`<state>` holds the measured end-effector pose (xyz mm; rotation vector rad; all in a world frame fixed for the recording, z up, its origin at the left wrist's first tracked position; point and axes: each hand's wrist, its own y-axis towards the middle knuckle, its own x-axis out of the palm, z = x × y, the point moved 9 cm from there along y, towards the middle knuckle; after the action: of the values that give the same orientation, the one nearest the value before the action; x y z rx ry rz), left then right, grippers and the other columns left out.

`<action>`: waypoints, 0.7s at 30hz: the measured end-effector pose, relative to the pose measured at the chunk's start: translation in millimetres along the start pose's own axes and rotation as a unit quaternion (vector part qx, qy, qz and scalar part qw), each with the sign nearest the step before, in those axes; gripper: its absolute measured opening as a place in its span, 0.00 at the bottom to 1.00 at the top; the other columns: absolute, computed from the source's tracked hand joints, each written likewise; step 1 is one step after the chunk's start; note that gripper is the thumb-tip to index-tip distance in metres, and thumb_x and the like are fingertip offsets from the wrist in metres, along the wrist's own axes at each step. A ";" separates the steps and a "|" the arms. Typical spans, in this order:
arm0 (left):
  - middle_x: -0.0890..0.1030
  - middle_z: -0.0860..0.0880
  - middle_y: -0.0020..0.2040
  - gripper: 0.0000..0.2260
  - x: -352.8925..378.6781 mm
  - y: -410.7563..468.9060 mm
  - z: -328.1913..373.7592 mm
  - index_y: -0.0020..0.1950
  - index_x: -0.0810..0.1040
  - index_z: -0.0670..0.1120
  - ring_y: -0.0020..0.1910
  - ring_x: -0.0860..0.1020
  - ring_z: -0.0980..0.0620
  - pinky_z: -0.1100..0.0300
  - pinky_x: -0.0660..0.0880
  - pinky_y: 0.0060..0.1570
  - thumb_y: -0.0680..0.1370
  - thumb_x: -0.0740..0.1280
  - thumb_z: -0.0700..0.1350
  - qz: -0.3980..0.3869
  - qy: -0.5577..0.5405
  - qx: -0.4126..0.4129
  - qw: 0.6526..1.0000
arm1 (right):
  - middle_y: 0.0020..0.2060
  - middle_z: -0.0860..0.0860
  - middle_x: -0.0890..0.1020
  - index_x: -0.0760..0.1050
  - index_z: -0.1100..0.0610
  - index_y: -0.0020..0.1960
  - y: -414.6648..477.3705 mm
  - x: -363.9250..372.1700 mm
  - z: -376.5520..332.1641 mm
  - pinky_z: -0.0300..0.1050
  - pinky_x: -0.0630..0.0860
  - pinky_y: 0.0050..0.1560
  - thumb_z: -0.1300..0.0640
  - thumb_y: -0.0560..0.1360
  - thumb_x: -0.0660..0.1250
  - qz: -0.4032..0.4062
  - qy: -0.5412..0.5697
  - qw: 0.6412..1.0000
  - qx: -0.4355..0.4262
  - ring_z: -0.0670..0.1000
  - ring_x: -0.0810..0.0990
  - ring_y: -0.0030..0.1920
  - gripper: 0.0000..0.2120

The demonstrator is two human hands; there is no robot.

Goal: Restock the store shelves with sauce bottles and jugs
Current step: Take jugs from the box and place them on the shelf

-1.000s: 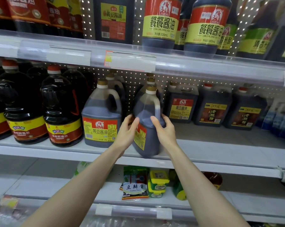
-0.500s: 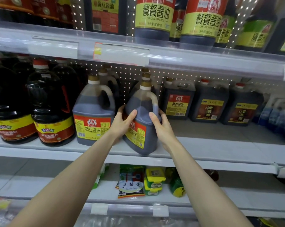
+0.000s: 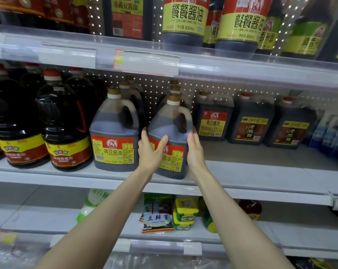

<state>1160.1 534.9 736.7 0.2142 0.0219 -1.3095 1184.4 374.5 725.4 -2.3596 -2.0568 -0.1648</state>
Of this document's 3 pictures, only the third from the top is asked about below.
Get person's left hand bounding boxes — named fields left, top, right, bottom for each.
left=138, top=127, right=169, bottom=176

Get person's right hand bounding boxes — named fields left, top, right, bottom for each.
left=187, top=127, right=211, bottom=181

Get soy sauce jug with handle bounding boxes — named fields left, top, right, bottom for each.
left=158, top=79, right=190, bottom=109
left=89, top=88, right=140, bottom=172
left=119, top=77, right=146, bottom=129
left=147, top=95, right=194, bottom=180

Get person's right forearm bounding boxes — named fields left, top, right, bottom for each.
left=191, top=166, right=296, bottom=269

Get person's left forearm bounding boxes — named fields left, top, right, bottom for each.
left=35, top=166, right=153, bottom=269

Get square soy sauce jug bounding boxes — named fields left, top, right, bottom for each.
left=196, top=91, right=234, bottom=141

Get white perforated back panel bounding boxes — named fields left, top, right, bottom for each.
left=82, top=0, right=338, bottom=121

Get dark vinegar jug yellow label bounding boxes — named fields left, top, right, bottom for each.
left=227, top=92, right=275, bottom=145
left=263, top=97, right=317, bottom=149

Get green bean paste packet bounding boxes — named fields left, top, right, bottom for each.
left=139, top=193, right=175, bottom=234

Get yellow-lid green tub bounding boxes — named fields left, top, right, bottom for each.
left=172, top=197, right=199, bottom=231

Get white metal shelf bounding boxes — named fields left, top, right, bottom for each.
left=0, top=138, right=338, bottom=212

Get green yellow bottle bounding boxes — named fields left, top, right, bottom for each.
left=198, top=197, right=218, bottom=234

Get white price tag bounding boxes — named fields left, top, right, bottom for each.
left=114, top=49, right=180, bottom=78
left=38, top=43, right=97, bottom=69

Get green white seasoning packet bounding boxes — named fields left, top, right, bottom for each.
left=76, top=189, right=114, bottom=223

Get tall soy bottle green label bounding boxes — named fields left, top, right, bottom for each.
left=161, top=0, right=210, bottom=47
left=203, top=8, right=223, bottom=49
left=215, top=0, right=274, bottom=58

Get dark vinegar bottle green label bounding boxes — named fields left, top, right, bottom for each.
left=255, top=0, right=285, bottom=55

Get dark bottle red yellow label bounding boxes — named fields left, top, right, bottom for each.
left=103, top=0, right=153, bottom=40

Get blue white plastic packs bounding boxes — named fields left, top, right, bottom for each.
left=302, top=109, right=338, bottom=167

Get clear vinegar bottle green label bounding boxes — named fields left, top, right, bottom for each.
left=280, top=0, right=334, bottom=60

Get shelf with clear price rail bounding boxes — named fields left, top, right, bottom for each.
left=0, top=23, right=338, bottom=95

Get small white rail tag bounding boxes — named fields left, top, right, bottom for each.
left=183, top=240, right=203, bottom=256
left=112, top=238, right=132, bottom=253

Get white shelf with tag rail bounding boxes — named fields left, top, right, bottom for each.
left=0, top=182, right=338, bottom=261

